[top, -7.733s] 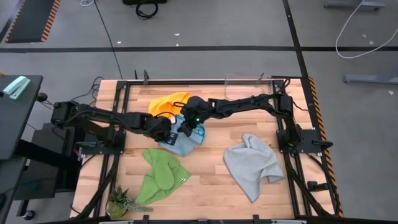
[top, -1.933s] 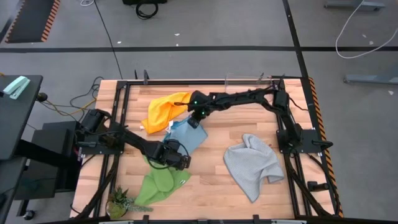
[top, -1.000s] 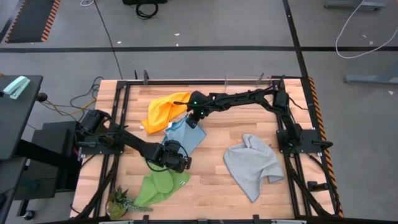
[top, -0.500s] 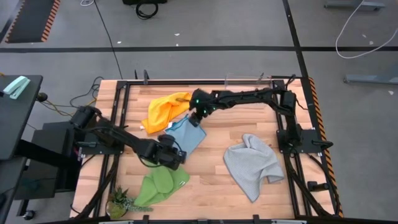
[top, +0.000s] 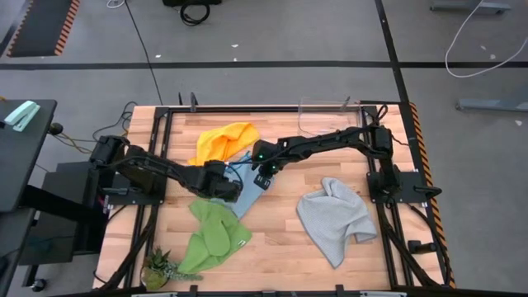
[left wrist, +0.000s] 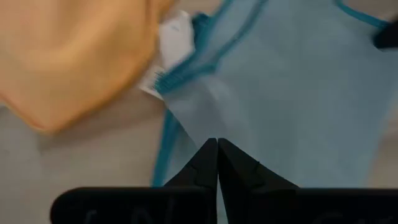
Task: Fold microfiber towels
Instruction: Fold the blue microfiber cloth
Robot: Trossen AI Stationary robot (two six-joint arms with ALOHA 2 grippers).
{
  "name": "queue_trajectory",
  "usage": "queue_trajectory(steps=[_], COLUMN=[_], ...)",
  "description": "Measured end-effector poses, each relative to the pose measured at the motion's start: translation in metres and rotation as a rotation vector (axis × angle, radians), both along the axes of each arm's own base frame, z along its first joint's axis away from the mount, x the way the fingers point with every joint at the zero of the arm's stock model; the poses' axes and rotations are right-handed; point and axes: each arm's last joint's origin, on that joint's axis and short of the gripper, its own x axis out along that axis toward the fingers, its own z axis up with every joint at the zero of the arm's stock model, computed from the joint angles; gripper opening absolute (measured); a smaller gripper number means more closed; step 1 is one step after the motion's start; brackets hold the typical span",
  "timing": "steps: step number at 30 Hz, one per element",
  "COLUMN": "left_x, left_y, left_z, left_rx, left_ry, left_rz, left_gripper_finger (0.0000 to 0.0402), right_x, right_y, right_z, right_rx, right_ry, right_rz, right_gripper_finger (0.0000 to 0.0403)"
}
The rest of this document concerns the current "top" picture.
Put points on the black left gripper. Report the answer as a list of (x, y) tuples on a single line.
[(218, 181)]

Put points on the black cabinet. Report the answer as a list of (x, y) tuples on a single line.
[(70, 214)]

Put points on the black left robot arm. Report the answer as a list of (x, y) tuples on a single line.
[(144, 165)]

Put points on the blue microfiber towel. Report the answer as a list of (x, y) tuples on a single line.
[(249, 196)]

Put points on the potted succulent plant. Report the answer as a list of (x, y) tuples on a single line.
[(156, 268)]

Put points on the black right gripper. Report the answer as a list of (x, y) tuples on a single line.
[(270, 154)]

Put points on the orange microfiber towel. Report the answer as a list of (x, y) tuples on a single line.
[(222, 142)]

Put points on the black equipment box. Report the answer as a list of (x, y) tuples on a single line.
[(189, 2)]

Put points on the black clamp knob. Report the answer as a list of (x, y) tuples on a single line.
[(416, 246)]

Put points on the grey microfiber towel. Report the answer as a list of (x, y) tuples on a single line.
[(334, 222)]

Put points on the orange black hazard strip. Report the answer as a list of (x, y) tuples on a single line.
[(440, 231)]

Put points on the black orange-edged floor mat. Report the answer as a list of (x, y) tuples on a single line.
[(41, 24)]

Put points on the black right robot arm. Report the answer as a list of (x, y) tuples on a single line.
[(330, 140)]

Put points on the green microfiber towel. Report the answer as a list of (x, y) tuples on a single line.
[(214, 235)]

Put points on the clear plastic bin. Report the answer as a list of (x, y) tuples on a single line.
[(326, 117)]

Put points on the grey furniture foot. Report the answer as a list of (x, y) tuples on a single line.
[(470, 6), (495, 104)]

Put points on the black side desk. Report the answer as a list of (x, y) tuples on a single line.
[(20, 165)]

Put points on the black metal table frame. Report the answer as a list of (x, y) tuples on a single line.
[(231, 109)]

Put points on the mint green stapler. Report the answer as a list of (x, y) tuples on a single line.
[(22, 115)]

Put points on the black desk knob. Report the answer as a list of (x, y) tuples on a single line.
[(55, 128)]

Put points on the black caster wheel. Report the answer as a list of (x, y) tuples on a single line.
[(38, 284)]

